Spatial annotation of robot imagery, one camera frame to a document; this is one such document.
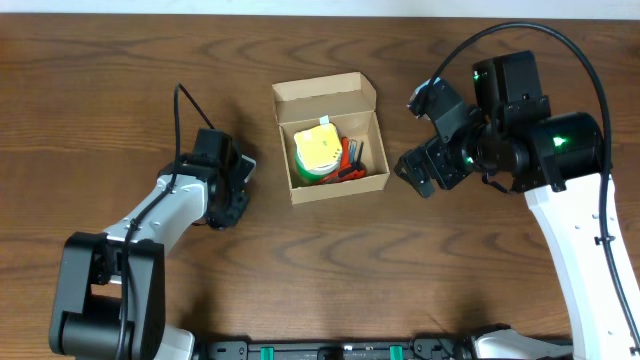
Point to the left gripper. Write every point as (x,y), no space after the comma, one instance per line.
(233,211)

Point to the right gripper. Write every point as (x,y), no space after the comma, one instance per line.
(417,173)

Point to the green tape roll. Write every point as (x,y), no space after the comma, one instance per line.
(316,174)

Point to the brown cardboard box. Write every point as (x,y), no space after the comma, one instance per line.
(349,102)

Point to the red black stapler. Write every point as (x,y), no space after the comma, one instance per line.
(352,153)

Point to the red utility knife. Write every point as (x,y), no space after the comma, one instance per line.
(346,174)

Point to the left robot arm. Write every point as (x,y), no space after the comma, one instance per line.
(110,298)

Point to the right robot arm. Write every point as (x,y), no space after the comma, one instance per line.
(555,163)

